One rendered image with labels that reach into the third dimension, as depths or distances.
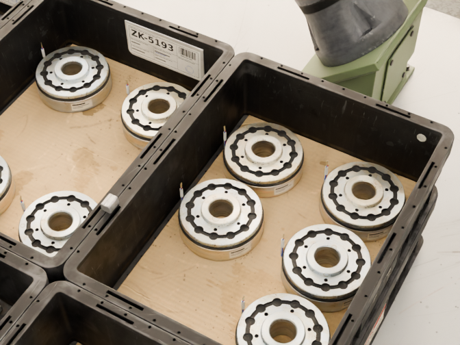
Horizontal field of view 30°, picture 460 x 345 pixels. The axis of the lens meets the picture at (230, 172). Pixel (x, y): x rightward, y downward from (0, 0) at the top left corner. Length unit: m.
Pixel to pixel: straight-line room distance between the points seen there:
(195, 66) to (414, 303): 0.43
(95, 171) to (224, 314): 0.27
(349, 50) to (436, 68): 0.25
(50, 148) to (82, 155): 0.05
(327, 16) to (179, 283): 0.47
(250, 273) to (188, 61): 0.32
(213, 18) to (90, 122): 0.42
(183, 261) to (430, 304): 0.35
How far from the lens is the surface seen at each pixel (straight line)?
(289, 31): 1.51
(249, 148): 1.09
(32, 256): 0.94
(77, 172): 1.14
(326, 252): 1.02
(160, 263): 1.04
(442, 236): 1.25
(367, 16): 1.27
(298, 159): 1.09
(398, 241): 0.94
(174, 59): 1.19
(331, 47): 1.28
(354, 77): 1.26
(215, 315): 1.00
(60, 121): 1.20
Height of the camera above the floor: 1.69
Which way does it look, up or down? 50 degrees down
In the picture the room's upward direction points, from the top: 1 degrees counter-clockwise
